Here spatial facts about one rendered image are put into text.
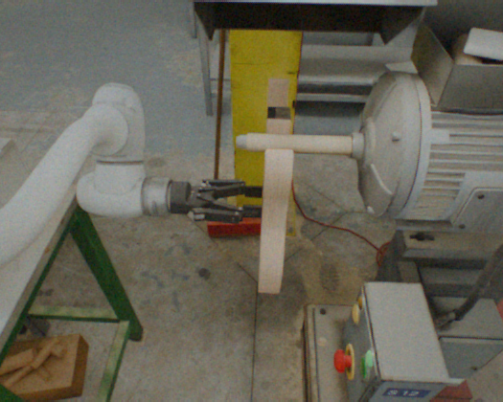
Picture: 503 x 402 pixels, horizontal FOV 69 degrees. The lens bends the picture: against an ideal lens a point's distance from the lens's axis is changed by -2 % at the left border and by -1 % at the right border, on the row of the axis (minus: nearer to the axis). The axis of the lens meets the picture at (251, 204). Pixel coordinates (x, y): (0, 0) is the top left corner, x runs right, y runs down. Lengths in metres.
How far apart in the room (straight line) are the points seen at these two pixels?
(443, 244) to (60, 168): 0.66
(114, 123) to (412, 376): 0.67
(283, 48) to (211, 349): 1.31
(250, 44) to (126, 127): 0.84
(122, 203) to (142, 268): 1.25
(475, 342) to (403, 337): 0.31
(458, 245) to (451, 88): 0.31
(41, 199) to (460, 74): 0.60
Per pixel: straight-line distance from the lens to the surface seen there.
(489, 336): 0.92
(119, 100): 0.83
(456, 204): 0.65
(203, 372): 1.76
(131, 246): 2.18
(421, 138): 0.58
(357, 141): 0.66
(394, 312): 0.64
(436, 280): 0.80
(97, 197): 0.86
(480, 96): 0.59
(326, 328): 1.53
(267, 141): 0.65
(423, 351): 0.62
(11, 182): 1.11
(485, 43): 0.60
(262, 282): 0.76
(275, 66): 1.56
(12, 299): 0.97
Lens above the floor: 1.65
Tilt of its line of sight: 46 degrees down
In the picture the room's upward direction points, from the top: straight up
